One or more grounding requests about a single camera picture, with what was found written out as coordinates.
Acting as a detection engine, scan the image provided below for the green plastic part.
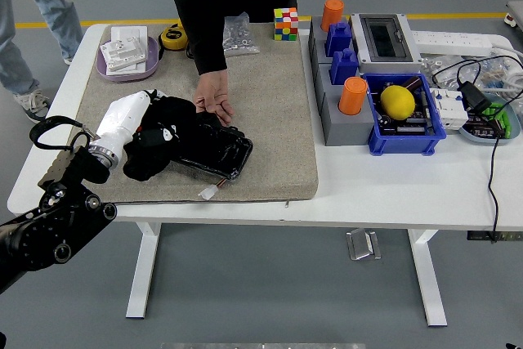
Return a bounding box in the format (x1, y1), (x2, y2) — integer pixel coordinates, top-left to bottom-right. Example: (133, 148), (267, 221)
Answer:
(477, 101), (514, 140)

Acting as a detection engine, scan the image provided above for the clear bag of blue parts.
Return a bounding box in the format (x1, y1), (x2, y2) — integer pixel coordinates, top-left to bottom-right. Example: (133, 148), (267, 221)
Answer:
(467, 56), (523, 93)

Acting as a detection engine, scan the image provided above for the grey distribution box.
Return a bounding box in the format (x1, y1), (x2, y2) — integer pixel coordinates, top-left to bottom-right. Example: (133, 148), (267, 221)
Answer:
(350, 12), (422, 75)

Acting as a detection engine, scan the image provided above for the white switch plate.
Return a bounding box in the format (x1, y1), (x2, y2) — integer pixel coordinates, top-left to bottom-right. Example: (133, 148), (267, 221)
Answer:
(105, 25), (149, 77)

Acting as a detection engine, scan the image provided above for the white table leg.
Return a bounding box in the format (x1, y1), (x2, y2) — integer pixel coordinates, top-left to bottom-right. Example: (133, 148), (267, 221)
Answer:
(407, 229), (448, 328)
(125, 221), (163, 320)

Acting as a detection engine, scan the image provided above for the purple tray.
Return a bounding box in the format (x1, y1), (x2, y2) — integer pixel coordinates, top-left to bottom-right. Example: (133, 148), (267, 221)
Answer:
(95, 35), (160, 83)

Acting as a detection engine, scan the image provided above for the black glossy panel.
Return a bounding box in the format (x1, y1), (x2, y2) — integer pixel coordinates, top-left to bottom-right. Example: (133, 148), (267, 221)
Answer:
(167, 114), (254, 181)

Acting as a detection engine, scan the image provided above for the colourful puzzle cube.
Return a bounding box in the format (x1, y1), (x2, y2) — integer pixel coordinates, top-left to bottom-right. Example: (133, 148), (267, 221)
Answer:
(273, 7), (299, 43)

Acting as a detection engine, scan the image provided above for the grey-brown mat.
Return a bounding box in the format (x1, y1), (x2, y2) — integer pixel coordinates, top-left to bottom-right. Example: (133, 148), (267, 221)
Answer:
(60, 21), (319, 205)

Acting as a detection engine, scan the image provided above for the blue block with knob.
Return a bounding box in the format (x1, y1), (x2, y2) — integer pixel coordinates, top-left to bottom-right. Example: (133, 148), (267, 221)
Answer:
(324, 20), (353, 59)
(329, 48), (360, 87)

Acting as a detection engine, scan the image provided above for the yellow tape measure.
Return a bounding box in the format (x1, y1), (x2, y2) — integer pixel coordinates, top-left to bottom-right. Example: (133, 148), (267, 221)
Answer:
(158, 18), (190, 52)

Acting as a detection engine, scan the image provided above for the white circuit breaker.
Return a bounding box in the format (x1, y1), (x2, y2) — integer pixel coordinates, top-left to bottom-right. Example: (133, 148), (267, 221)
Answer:
(428, 87), (469, 130)

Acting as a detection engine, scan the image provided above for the white power strip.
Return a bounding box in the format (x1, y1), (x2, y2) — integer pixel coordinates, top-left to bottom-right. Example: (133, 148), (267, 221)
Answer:
(408, 29), (494, 58)

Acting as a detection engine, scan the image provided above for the person's right hand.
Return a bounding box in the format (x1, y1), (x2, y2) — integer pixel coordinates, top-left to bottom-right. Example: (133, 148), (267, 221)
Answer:
(192, 69), (235, 128)

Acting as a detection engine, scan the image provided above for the clear bag of white rings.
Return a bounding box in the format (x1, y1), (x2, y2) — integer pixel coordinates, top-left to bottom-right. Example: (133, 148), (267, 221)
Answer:
(420, 54), (465, 89)

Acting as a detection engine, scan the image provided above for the silver metal bracket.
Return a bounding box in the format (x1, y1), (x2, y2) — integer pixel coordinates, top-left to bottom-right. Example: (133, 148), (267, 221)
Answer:
(345, 227), (382, 262)

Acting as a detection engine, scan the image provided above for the black box under table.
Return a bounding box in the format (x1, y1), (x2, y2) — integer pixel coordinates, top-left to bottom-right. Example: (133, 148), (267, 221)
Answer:
(467, 230), (523, 243)

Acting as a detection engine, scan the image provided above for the thick white cable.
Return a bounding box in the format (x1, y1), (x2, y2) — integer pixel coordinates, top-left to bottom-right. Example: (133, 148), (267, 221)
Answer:
(488, 44), (523, 101)

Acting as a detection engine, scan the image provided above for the thin black cable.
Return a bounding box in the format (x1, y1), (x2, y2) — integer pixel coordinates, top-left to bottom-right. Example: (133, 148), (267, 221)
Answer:
(431, 60), (503, 244)

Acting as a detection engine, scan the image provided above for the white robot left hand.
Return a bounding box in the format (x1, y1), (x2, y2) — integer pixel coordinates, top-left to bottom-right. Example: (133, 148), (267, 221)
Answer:
(94, 87), (183, 149)

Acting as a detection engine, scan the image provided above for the orange cylinder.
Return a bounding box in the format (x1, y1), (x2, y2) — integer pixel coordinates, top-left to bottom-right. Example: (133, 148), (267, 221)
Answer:
(320, 0), (345, 34)
(337, 76), (369, 116)

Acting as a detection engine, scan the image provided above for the clear bag of screws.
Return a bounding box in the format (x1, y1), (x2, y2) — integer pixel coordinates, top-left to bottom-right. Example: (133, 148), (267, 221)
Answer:
(222, 11), (261, 58)

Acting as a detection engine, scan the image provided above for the light blue dish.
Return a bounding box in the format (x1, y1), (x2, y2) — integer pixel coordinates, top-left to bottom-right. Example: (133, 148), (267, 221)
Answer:
(458, 93), (521, 145)

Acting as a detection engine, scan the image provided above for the small dark circuit board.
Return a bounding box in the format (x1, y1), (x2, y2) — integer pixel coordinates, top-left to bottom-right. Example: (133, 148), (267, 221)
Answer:
(465, 114), (506, 140)

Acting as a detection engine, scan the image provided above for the white cart base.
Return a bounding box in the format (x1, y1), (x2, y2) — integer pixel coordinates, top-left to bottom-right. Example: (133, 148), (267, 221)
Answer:
(504, 0), (523, 31)

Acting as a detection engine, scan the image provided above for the blue plastic bin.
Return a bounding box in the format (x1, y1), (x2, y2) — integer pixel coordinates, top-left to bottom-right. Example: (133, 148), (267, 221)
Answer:
(361, 72), (447, 157)

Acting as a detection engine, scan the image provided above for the black power adapter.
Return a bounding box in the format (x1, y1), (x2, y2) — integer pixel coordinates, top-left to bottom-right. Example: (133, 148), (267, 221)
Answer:
(456, 81), (492, 114)

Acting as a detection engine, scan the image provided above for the grey base block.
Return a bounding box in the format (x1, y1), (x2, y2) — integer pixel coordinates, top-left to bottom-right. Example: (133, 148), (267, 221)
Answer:
(306, 16), (360, 76)
(313, 62), (376, 147)

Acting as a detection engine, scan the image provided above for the black rag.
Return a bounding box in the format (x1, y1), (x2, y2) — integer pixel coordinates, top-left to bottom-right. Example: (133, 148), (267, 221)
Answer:
(122, 95), (205, 182)

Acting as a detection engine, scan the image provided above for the white wire connector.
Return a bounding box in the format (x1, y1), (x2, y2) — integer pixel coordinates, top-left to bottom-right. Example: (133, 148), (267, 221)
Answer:
(197, 179), (226, 202)

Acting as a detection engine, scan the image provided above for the yellow lemon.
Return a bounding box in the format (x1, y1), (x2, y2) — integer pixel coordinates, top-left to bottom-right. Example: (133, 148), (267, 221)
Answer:
(379, 84), (417, 121)

